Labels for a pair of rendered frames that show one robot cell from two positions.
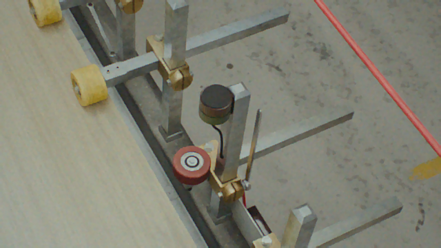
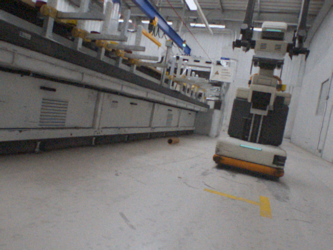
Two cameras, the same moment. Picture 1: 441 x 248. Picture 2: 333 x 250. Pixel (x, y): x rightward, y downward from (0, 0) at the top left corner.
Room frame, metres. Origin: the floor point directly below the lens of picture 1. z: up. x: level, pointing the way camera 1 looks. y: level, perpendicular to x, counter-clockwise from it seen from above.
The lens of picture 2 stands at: (-1.09, -2.81, 0.45)
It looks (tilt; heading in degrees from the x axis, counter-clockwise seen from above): 4 degrees down; 55
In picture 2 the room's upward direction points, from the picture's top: 10 degrees clockwise
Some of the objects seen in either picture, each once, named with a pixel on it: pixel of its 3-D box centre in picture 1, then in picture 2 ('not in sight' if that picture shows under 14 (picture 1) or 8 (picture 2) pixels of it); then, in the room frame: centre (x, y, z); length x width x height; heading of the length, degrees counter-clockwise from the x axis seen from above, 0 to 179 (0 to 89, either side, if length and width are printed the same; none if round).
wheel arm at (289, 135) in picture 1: (269, 144); (187, 82); (1.07, -0.11, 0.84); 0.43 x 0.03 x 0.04; 125
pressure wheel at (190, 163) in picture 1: (190, 174); not in sight; (0.96, 0.05, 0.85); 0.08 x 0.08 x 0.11
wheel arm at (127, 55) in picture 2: not in sight; (132, 56); (-0.18, -0.94, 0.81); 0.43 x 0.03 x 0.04; 125
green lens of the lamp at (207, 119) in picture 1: (214, 108); not in sight; (0.94, 0.02, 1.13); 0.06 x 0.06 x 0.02
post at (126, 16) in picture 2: not in sight; (122, 39); (-0.27, -0.88, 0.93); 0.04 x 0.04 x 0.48; 35
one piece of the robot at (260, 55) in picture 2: not in sight; (267, 63); (0.86, -1.43, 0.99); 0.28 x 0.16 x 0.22; 123
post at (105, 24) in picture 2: not in sight; (103, 35); (-0.47, -1.02, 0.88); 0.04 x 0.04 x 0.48; 35
